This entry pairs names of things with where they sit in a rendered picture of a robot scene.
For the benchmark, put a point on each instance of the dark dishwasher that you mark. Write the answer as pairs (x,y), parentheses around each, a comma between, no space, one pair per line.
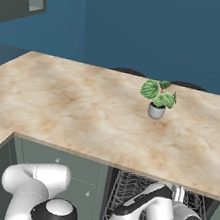
(111,183)

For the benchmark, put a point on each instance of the black stool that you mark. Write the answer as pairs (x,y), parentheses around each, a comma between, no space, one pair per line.
(188,85)
(128,71)

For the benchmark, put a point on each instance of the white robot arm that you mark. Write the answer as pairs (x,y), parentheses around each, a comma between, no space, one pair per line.
(31,190)

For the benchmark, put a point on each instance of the small round silver knob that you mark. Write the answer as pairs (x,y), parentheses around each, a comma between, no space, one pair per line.
(57,160)
(87,194)

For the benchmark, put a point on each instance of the green plant in white pot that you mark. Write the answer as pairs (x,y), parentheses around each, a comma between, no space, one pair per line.
(156,110)

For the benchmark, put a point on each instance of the grey-green drawer front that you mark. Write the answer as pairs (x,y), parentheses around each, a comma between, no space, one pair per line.
(40,154)
(81,205)

